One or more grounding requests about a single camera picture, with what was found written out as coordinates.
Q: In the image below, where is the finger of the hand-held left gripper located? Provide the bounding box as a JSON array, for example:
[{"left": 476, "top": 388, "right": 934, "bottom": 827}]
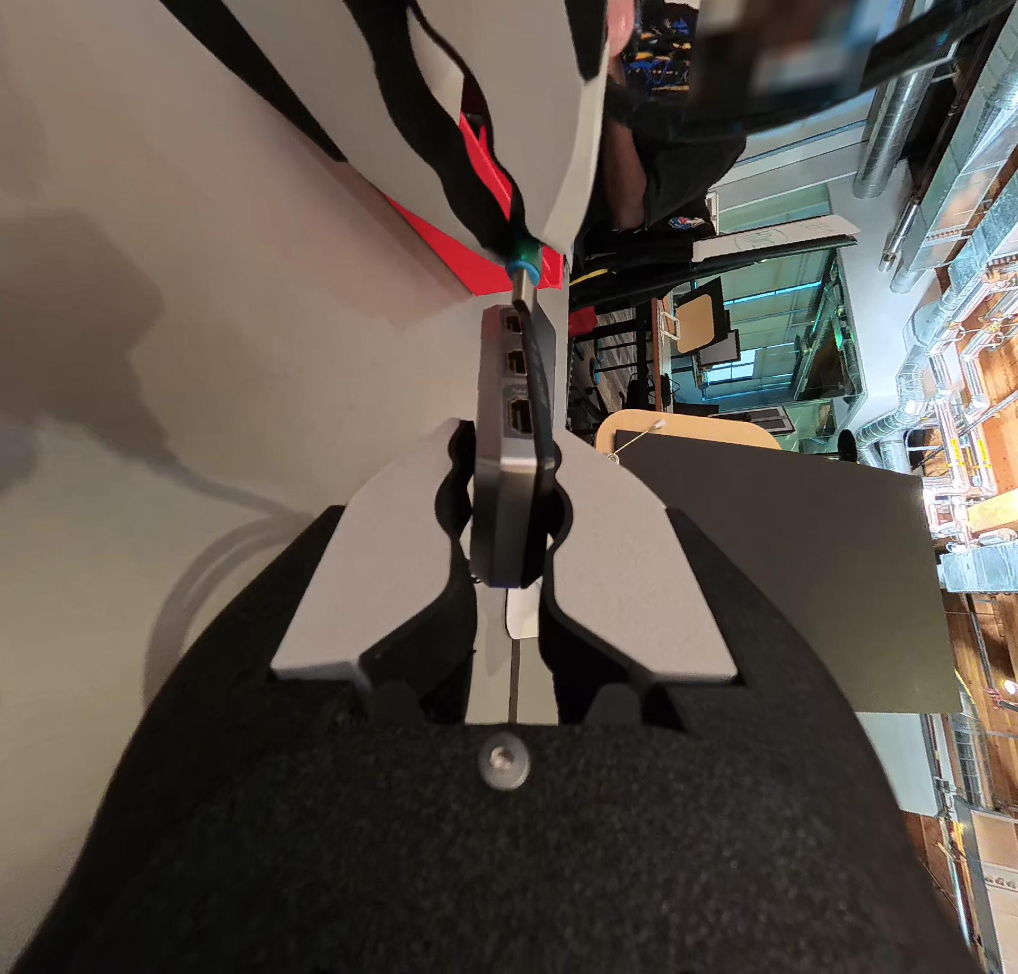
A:
[
  {"left": 398, "top": 0, "right": 615, "bottom": 255},
  {"left": 199, "top": 0, "right": 521, "bottom": 296}
]

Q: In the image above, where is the white paper sign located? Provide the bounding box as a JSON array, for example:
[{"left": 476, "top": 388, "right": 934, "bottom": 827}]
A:
[{"left": 689, "top": 219, "right": 863, "bottom": 270}]

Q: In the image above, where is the red plastic bin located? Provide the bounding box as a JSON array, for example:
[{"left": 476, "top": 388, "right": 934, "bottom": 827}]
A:
[{"left": 387, "top": 112, "right": 529, "bottom": 299}]

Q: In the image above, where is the silver ventilation duct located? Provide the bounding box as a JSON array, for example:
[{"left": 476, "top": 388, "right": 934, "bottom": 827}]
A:
[{"left": 852, "top": 0, "right": 1018, "bottom": 299}]

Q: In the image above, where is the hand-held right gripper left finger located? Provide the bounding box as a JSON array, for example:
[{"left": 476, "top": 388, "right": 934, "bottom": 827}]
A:
[{"left": 271, "top": 421, "right": 483, "bottom": 721}]

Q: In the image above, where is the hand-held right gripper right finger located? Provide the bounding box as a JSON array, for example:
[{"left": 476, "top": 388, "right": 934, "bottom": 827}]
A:
[{"left": 538, "top": 431, "right": 741, "bottom": 721}]

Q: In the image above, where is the tablet stand with dark board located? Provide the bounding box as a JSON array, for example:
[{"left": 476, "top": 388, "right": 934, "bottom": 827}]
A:
[{"left": 597, "top": 410, "right": 965, "bottom": 716}]

